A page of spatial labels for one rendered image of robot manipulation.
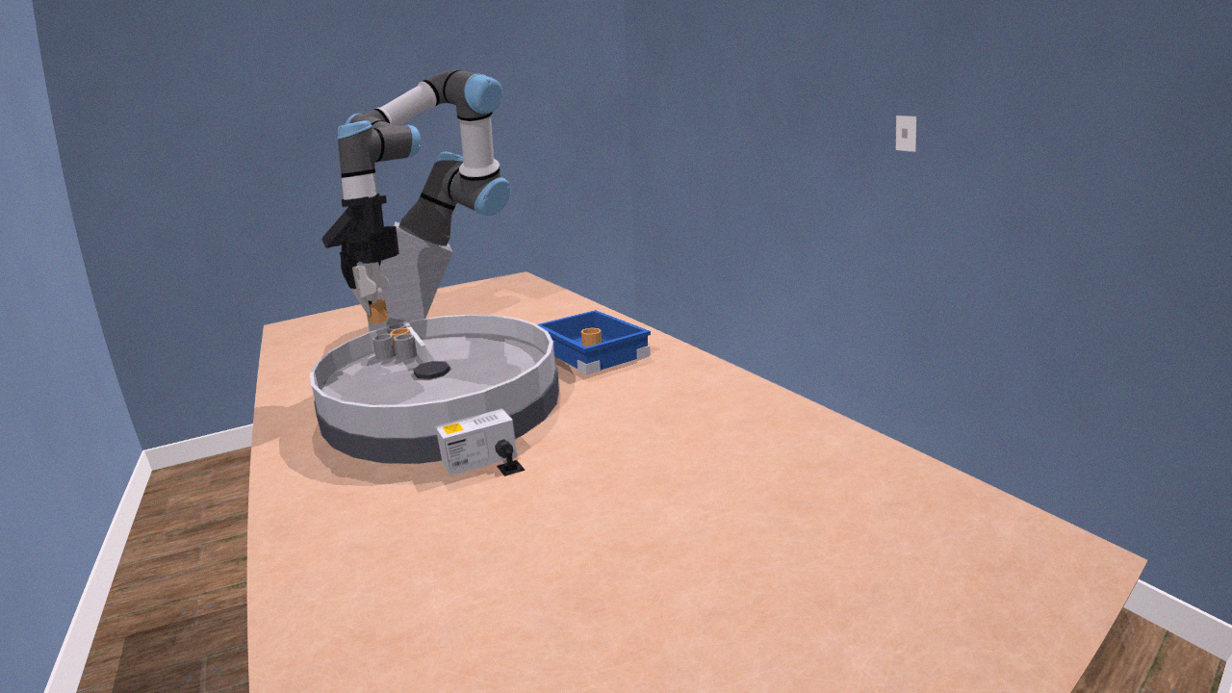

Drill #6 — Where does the blue crate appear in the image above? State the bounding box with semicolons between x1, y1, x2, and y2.
537;310;650;374

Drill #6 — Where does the grey round turntable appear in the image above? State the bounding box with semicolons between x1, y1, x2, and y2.
310;314;559;476

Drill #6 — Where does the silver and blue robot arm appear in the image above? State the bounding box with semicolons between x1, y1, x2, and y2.
338;69;510;245

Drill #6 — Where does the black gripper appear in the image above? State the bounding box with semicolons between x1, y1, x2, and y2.
340;194;399;314

